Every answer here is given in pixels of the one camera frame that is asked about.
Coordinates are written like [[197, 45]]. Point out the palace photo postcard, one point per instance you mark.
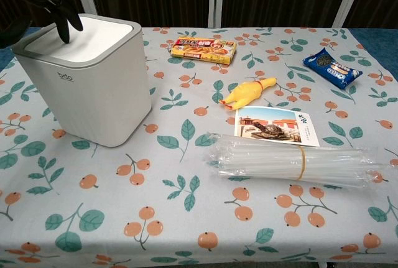
[[273, 125]]

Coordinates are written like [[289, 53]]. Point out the yellow rubber chicken toy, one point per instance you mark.
[[245, 91]]

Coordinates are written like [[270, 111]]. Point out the clear plastic straw bundle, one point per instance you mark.
[[280, 163]]

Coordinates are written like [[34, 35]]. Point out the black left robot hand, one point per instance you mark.
[[63, 16]]

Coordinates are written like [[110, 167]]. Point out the blue Oreo cookie pack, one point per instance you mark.
[[331, 68]]

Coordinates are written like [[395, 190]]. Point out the fruit print tablecloth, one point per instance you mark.
[[155, 187]]

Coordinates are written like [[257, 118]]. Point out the white plastic trash bin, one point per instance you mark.
[[93, 94]]

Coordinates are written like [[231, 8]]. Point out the yellow snack food box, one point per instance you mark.
[[203, 50]]

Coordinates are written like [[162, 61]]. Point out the yellow rubber band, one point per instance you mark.
[[301, 162]]

